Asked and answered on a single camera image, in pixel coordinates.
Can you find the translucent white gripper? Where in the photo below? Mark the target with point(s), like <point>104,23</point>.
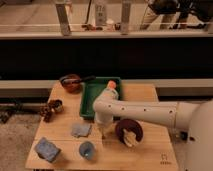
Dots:
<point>105,129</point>

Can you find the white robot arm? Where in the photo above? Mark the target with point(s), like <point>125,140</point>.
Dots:
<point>194,118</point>

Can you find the blue plastic cup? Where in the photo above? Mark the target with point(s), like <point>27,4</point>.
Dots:
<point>87,150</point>

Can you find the grey blue cloth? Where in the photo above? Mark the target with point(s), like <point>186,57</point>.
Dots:
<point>80,129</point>

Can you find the dark red plate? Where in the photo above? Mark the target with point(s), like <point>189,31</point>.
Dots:
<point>130,125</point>

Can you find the green plastic tray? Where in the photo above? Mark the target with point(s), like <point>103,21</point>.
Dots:
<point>91,90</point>

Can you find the orange ball fruit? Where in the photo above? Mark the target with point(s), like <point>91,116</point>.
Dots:
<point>111,84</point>

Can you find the small metal can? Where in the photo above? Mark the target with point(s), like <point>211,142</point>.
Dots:
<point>58,106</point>

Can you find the blue sponge block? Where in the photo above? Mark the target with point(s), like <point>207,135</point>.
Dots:
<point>47,150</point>

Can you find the person in background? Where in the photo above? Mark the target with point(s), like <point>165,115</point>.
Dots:
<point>168,9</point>

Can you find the brown pot with handle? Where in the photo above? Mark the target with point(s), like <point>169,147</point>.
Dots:
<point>72,82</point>

